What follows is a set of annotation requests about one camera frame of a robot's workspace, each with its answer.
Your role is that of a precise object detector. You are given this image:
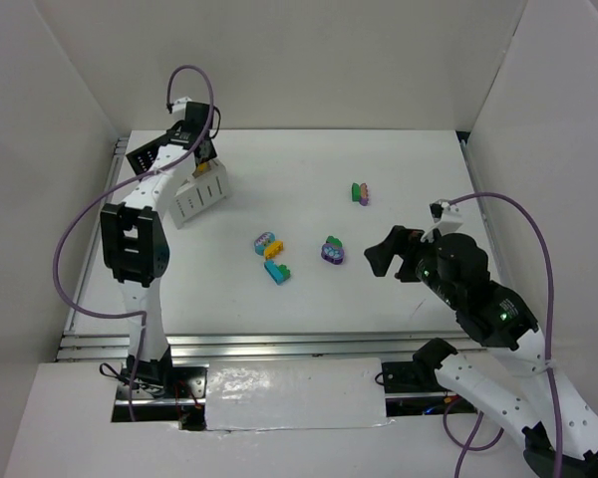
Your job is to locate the aluminium rail left side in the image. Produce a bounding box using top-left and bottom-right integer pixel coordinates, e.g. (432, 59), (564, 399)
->
(63, 135), (130, 336)

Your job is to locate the teal flower lego brick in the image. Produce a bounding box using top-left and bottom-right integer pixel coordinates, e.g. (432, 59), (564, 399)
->
(253, 231), (276, 256)

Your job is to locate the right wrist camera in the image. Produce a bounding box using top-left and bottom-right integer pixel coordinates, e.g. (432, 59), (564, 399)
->
(430, 200), (463, 235)

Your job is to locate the green lego behind lotus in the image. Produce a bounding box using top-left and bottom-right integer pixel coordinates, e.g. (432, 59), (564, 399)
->
(326, 236), (342, 247)

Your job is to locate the white foam board front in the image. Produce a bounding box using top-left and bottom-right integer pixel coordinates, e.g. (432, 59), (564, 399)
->
(205, 358), (389, 431)

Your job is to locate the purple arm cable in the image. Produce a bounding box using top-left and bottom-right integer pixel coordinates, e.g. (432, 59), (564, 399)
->
(53, 65), (215, 422)
(443, 192), (565, 478)

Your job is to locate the small green lego brick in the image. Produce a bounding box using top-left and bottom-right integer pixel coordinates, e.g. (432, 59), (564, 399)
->
(277, 264), (291, 280)

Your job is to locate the black slotted container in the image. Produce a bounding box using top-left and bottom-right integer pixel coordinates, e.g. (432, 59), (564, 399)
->
(126, 142), (160, 175)

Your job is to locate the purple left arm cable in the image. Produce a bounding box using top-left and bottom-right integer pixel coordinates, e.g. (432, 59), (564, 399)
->
(53, 65), (215, 422)

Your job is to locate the aluminium rail right side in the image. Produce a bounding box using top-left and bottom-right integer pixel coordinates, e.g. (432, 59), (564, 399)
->
(455, 130), (508, 285)

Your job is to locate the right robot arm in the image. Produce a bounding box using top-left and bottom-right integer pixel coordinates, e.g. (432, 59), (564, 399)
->
(364, 226), (598, 477)

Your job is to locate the aluminium table rail front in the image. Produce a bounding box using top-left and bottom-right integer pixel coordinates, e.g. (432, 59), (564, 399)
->
(56, 332), (482, 364)

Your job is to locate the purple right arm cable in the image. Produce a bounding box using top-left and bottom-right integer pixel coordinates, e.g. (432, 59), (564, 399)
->
(443, 192), (565, 478)

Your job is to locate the white slotted container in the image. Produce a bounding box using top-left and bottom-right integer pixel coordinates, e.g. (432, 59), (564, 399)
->
(169, 159), (231, 229)

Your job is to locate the purple lotus lego brick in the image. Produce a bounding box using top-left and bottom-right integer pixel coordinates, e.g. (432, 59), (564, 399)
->
(321, 242), (345, 265)

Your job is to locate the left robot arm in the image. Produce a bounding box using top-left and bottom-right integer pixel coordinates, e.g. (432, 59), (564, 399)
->
(100, 98), (219, 388)

